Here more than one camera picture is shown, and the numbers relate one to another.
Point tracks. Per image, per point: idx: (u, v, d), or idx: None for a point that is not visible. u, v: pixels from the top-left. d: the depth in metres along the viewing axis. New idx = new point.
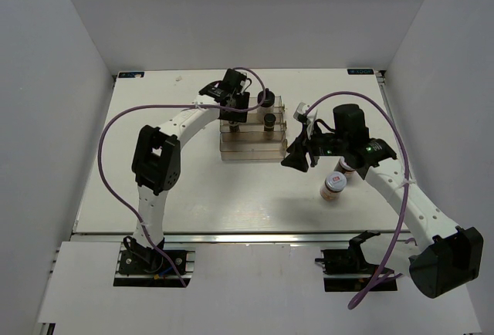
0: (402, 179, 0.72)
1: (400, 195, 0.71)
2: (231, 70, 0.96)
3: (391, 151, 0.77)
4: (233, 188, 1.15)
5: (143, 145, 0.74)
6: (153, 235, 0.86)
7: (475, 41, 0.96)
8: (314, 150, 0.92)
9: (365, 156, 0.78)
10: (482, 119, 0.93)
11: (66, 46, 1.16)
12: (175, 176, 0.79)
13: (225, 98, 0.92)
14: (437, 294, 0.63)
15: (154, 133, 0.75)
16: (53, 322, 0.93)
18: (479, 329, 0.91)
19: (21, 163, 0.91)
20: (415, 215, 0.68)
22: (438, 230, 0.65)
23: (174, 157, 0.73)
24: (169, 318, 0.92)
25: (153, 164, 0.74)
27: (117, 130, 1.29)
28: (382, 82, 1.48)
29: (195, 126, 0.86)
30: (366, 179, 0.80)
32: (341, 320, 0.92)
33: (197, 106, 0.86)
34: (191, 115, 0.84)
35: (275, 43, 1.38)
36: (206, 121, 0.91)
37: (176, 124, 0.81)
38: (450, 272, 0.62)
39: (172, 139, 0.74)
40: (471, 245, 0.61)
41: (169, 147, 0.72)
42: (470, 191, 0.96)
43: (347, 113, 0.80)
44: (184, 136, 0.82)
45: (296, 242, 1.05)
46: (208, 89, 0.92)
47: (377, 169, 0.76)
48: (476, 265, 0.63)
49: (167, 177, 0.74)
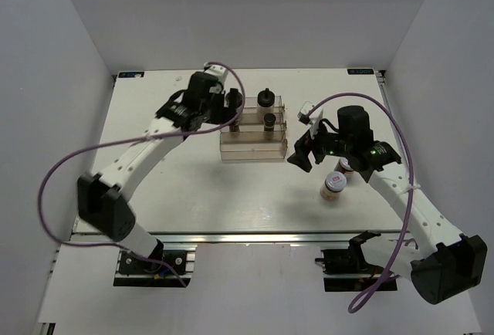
0: (407, 184, 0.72)
1: (404, 200, 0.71)
2: (197, 77, 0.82)
3: (396, 155, 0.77)
4: (233, 188, 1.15)
5: (83, 198, 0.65)
6: (143, 248, 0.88)
7: (476, 40, 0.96)
8: (317, 150, 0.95)
9: (370, 159, 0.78)
10: (482, 119, 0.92)
11: (66, 46, 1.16)
12: (130, 221, 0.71)
13: (191, 116, 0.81)
14: (439, 299, 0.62)
15: (93, 184, 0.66)
16: (54, 322, 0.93)
18: (479, 330, 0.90)
19: (21, 163, 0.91)
20: (419, 221, 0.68)
22: (441, 238, 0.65)
23: (118, 211, 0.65)
24: (168, 318, 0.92)
25: (96, 218, 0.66)
27: (117, 130, 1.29)
28: (382, 82, 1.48)
29: (150, 161, 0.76)
30: (369, 182, 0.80)
32: (341, 319, 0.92)
33: (149, 137, 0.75)
34: (142, 151, 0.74)
35: (275, 42, 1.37)
36: (166, 150, 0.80)
37: (121, 167, 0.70)
38: (452, 279, 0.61)
39: (113, 190, 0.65)
40: (474, 253, 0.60)
41: (109, 202, 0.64)
42: (471, 191, 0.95)
43: (353, 114, 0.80)
44: (134, 178, 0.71)
45: (296, 242, 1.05)
46: (167, 110, 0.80)
47: (381, 174, 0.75)
48: (479, 272, 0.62)
49: (116, 228, 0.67)
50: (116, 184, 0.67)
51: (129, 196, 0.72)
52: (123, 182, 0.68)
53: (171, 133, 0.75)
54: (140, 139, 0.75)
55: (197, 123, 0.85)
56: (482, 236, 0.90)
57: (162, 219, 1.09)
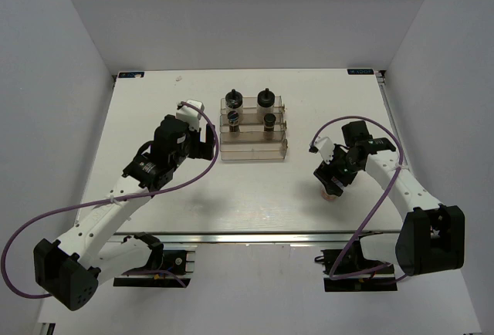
0: (395, 164, 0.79)
1: (390, 176, 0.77)
2: (161, 131, 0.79)
3: (391, 145, 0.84)
4: (233, 189, 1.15)
5: (38, 266, 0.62)
6: (137, 260, 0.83)
7: (475, 40, 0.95)
8: (336, 173, 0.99)
9: (366, 146, 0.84)
10: (482, 120, 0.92)
11: (65, 46, 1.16)
12: (91, 289, 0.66)
13: (159, 174, 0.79)
14: (417, 272, 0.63)
15: (49, 252, 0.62)
16: (54, 323, 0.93)
18: (479, 330, 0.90)
19: (21, 163, 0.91)
20: (400, 191, 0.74)
22: (418, 203, 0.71)
23: (76, 281, 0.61)
24: (168, 318, 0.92)
25: (53, 289, 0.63)
27: (117, 130, 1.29)
28: (382, 82, 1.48)
29: (114, 225, 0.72)
30: (367, 170, 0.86)
32: (341, 320, 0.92)
33: (113, 198, 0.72)
34: (104, 214, 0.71)
35: (275, 42, 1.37)
36: (132, 210, 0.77)
37: (81, 234, 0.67)
38: (430, 248, 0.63)
39: (69, 261, 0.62)
40: (451, 222, 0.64)
41: (65, 275, 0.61)
42: (471, 191, 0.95)
43: (350, 124, 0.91)
44: (96, 245, 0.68)
45: (306, 241, 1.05)
46: (133, 168, 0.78)
47: (375, 156, 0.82)
48: (459, 248, 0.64)
49: (74, 299, 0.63)
50: (75, 254, 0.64)
51: (89, 264, 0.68)
52: (81, 252, 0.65)
53: (137, 194, 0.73)
54: (103, 201, 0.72)
55: (167, 175, 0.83)
56: (482, 236, 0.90)
57: (163, 218, 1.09)
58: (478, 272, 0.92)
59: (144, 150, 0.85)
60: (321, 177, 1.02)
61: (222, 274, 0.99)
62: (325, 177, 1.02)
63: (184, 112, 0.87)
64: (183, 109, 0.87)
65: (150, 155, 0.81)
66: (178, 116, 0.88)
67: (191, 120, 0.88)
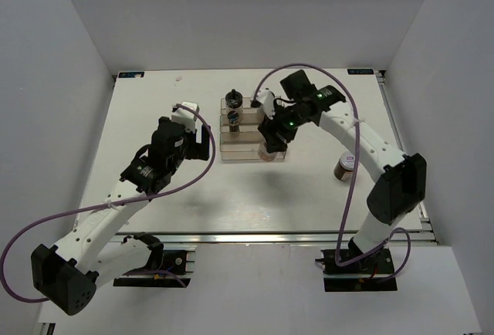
0: (352, 120, 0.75)
1: (353, 134, 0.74)
2: (159, 134, 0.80)
3: (340, 96, 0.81)
4: (232, 191, 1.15)
5: (36, 272, 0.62)
6: (137, 259, 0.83)
7: (475, 39, 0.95)
8: (281, 129, 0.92)
9: (317, 101, 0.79)
10: (481, 119, 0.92)
11: (65, 45, 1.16)
12: (89, 293, 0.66)
13: (157, 176, 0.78)
14: (392, 220, 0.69)
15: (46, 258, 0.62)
16: (54, 323, 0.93)
18: (479, 330, 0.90)
19: (21, 163, 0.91)
20: (367, 150, 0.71)
22: (387, 159, 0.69)
23: (72, 287, 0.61)
24: (167, 318, 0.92)
25: (52, 292, 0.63)
27: (118, 130, 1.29)
28: (382, 82, 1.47)
29: (112, 229, 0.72)
30: (320, 126, 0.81)
32: (341, 319, 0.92)
33: (109, 204, 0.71)
34: (103, 219, 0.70)
35: (275, 42, 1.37)
36: (130, 214, 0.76)
37: (79, 240, 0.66)
38: (401, 197, 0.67)
39: (67, 266, 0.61)
40: (417, 170, 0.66)
41: (62, 280, 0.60)
42: (470, 191, 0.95)
43: (292, 76, 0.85)
44: (94, 250, 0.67)
45: (306, 241, 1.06)
46: (131, 172, 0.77)
47: (329, 113, 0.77)
48: (421, 187, 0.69)
49: (72, 302, 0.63)
50: (72, 259, 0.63)
51: (88, 269, 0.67)
52: (79, 257, 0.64)
53: (134, 199, 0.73)
54: (101, 205, 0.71)
55: (165, 179, 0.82)
56: (482, 237, 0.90)
57: (162, 218, 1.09)
58: (478, 272, 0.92)
59: (141, 153, 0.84)
60: (268, 136, 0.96)
61: (221, 274, 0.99)
62: (270, 134, 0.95)
63: (178, 114, 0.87)
64: (177, 112, 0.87)
65: (148, 158, 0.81)
66: (174, 118, 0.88)
67: (187, 122, 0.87)
